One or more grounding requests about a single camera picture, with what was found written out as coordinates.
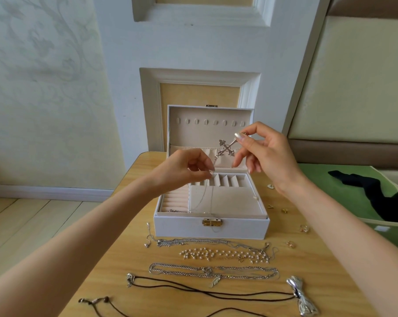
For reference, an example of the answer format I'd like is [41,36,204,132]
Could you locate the white jewelry box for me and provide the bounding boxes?
[153,105,271,240]

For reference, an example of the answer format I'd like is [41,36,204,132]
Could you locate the silver link chain necklace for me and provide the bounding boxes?
[148,261,281,287]

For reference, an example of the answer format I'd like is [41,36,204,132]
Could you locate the person's right forearm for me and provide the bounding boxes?
[281,171,398,317]

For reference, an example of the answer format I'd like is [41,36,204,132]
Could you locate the square pendant cord necklace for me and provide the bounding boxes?
[78,295,270,317]

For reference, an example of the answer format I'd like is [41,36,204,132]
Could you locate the beige padded wall panel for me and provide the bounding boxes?
[288,0,398,169]

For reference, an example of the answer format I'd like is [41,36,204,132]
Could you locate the bow pendant cord necklace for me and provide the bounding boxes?
[125,272,321,317]

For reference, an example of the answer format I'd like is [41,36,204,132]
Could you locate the small earrings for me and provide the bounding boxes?
[265,183,313,250]

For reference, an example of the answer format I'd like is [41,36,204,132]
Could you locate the black cloth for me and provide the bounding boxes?
[328,170,398,223]

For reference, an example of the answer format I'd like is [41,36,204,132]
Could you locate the person's left forearm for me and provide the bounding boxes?
[0,173,162,317]

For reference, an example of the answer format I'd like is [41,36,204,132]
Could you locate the thin silver chain necklace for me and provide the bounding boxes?
[144,221,278,251]

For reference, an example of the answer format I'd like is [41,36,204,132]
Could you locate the person's right hand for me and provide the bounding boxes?
[232,122,302,192]

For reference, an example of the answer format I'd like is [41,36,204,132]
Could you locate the silver cross pendant necklace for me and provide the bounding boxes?
[189,137,239,217]

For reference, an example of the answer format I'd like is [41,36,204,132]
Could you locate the person's left hand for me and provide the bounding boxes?
[149,148,216,195]

